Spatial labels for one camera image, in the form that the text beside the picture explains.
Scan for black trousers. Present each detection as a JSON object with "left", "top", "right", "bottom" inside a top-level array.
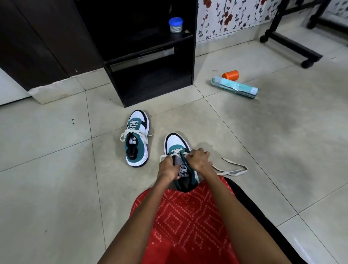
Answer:
[{"left": 226, "top": 177, "right": 309, "bottom": 264}]

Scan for dark brown wooden wardrobe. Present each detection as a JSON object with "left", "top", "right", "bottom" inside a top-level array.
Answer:
[{"left": 0, "top": 0, "right": 105, "bottom": 91}]

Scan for teal wrapped bottle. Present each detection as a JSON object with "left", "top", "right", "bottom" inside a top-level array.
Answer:
[{"left": 211, "top": 76, "right": 259, "bottom": 99}]

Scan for person's left forearm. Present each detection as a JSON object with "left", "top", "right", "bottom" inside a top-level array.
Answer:
[{"left": 97, "top": 177, "right": 180, "bottom": 264}]

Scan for white shoelace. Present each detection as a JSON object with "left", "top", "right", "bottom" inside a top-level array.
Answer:
[
  {"left": 120, "top": 120, "right": 153, "bottom": 145},
  {"left": 160, "top": 148, "right": 248, "bottom": 177}
]

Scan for black open shelf cabinet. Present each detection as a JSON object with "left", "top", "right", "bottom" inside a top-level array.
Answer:
[{"left": 74, "top": 0, "right": 198, "bottom": 108}]

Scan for red patterned garment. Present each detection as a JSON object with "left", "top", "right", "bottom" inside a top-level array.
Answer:
[{"left": 130, "top": 175, "right": 241, "bottom": 264}]

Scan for white green sneaker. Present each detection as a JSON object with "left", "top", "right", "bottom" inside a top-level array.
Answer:
[
  {"left": 164, "top": 132, "right": 200, "bottom": 193},
  {"left": 120, "top": 110, "right": 153, "bottom": 168}
]

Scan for person's left hand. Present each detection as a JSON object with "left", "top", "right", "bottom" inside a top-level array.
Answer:
[{"left": 157, "top": 156, "right": 180, "bottom": 183}]

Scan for orange plastic cup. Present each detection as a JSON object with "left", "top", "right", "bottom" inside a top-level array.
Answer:
[{"left": 222, "top": 70, "right": 240, "bottom": 81}]

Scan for person's right forearm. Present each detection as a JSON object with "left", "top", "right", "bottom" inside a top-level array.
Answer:
[{"left": 194, "top": 171, "right": 293, "bottom": 264}]

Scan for person's right hand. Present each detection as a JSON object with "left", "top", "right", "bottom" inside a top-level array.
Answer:
[{"left": 186, "top": 148, "right": 216, "bottom": 178}]

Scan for black wheeled stand frame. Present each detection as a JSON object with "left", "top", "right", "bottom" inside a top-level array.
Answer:
[
  {"left": 260, "top": 0, "right": 332, "bottom": 69},
  {"left": 307, "top": 0, "right": 348, "bottom": 30}
]

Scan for blue lid plastic jar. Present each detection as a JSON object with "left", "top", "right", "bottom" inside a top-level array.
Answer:
[{"left": 168, "top": 17, "right": 184, "bottom": 34}]

